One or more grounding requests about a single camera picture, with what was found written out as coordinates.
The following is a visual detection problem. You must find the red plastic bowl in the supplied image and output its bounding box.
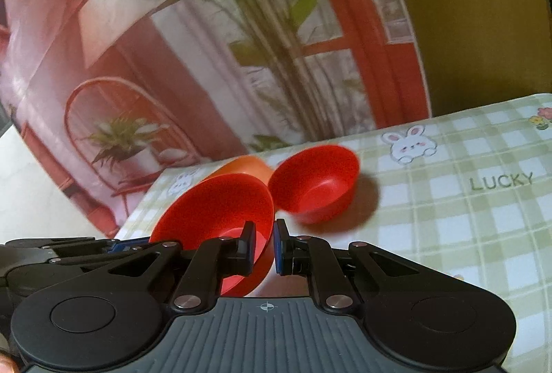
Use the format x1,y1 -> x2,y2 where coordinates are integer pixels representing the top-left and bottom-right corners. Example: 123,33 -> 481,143
268,144 -> 360,224
150,173 -> 275,298

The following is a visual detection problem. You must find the orange plastic plate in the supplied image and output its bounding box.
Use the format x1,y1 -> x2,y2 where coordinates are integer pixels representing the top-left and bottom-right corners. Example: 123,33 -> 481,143
206,154 -> 274,185

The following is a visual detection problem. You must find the green plaid bunny tablecloth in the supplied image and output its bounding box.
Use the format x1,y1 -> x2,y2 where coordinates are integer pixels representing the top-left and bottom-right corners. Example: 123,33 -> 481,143
115,93 -> 552,373

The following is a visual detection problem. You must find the printed room scene backdrop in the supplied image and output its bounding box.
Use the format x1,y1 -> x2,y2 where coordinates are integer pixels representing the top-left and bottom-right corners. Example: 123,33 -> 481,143
1,0 -> 430,237

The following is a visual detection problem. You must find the yellow wooden panel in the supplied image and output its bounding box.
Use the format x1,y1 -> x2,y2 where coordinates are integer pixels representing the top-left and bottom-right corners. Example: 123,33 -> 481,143
404,0 -> 551,115

